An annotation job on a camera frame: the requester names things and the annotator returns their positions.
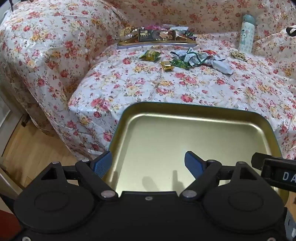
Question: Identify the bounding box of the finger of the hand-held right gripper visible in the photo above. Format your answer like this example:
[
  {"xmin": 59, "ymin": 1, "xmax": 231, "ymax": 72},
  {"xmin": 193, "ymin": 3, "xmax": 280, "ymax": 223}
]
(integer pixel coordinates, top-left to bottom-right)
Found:
[{"xmin": 251, "ymin": 152, "xmax": 266, "ymax": 171}]

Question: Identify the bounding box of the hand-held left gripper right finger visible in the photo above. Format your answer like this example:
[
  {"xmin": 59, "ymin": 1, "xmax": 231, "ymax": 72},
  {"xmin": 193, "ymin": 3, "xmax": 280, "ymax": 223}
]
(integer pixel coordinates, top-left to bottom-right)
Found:
[{"xmin": 179, "ymin": 151, "xmax": 255, "ymax": 201}]

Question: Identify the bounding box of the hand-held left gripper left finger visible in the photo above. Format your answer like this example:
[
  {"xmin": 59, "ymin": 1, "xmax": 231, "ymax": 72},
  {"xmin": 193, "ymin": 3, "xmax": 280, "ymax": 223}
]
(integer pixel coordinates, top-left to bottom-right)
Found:
[{"xmin": 40, "ymin": 151, "xmax": 119, "ymax": 201}]

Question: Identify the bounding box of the gold tin lid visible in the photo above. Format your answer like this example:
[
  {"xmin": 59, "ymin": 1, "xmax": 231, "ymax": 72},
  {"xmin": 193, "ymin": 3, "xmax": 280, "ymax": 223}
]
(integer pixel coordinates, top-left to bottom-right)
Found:
[{"xmin": 102, "ymin": 101, "xmax": 289, "ymax": 204}]

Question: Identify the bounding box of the gold tin tray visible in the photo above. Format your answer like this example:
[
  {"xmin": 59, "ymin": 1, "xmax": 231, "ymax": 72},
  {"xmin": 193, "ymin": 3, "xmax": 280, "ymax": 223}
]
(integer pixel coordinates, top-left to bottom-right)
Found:
[{"xmin": 117, "ymin": 24, "xmax": 197, "ymax": 49}]

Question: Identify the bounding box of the gold wrapped candy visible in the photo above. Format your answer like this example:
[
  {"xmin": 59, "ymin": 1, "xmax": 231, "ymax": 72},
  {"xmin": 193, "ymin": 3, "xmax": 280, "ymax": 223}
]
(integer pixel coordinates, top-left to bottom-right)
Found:
[{"xmin": 160, "ymin": 61, "xmax": 174, "ymax": 72}]

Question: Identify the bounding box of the white cabinet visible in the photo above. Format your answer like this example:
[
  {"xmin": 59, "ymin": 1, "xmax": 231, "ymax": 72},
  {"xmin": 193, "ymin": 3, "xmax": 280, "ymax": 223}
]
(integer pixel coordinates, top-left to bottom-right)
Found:
[{"xmin": 0, "ymin": 91, "xmax": 23, "ymax": 204}]

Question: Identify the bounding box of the gold patterned candy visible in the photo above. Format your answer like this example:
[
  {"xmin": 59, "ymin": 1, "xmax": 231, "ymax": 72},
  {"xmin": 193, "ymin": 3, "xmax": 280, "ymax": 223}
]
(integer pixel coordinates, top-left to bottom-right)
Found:
[{"xmin": 231, "ymin": 50, "xmax": 247, "ymax": 61}]

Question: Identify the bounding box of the yellow green candy packet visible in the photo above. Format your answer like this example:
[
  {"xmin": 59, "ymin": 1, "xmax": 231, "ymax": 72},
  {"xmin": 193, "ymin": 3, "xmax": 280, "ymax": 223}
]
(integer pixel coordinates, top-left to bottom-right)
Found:
[{"xmin": 138, "ymin": 50, "xmax": 160, "ymax": 62}]

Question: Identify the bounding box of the pale green cartoon water bottle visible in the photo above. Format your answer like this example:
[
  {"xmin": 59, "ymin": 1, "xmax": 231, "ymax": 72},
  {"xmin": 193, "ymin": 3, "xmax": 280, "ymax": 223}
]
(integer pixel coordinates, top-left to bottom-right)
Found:
[{"xmin": 238, "ymin": 14, "xmax": 256, "ymax": 53}]

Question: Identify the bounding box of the gold brown snack packet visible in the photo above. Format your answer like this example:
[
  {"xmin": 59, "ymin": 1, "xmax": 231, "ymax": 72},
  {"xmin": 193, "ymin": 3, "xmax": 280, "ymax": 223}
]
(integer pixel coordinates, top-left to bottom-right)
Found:
[{"xmin": 121, "ymin": 27, "xmax": 139, "ymax": 41}]

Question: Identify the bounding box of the black cracker packet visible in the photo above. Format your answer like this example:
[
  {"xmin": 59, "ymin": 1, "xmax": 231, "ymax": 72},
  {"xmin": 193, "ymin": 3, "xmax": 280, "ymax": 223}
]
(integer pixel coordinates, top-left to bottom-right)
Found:
[{"xmin": 138, "ymin": 30, "xmax": 178, "ymax": 42}]

